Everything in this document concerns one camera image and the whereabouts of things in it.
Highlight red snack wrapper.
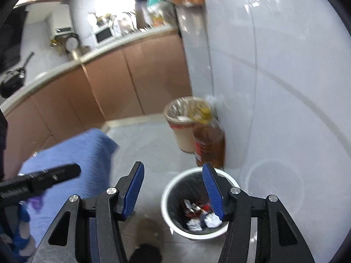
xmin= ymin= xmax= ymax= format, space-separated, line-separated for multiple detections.
xmin=183 ymin=199 xmax=213 ymax=220

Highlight black wok with lid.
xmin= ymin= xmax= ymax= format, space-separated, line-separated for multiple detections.
xmin=0 ymin=51 xmax=35 ymax=99

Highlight blue white gloved left hand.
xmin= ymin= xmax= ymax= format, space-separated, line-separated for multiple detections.
xmin=1 ymin=203 xmax=36 ymax=262

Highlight white water heater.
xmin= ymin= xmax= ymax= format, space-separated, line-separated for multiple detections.
xmin=46 ymin=4 xmax=74 ymax=40

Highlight rice cooker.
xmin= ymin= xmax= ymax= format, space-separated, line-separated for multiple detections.
xmin=64 ymin=34 xmax=91 ymax=60

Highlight brown kitchen cabinets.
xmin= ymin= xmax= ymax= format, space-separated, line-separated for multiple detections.
xmin=1 ymin=32 xmax=192 ymax=178

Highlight blue towel table cover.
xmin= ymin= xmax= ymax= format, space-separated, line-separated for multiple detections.
xmin=20 ymin=128 xmax=118 ymax=245

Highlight amber oil bottle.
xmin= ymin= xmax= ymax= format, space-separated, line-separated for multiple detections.
xmin=193 ymin=106 xmax=226 ymax=169

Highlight beige red trash bin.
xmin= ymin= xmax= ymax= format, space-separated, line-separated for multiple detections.
xmin=163 ymin=96 xmax=211 ymax=153

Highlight black-lined red trash bin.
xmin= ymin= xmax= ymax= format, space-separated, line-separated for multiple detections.
xmin=161 ymin=167 xmax=228 ymax=241

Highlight white tissue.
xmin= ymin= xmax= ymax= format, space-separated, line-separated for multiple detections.
xmin=204 ymin=213 xmax=222 ymax=229

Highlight white microwave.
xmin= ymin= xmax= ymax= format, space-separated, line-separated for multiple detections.
xmin=94 ymin=26 xmax=114 ymax=44

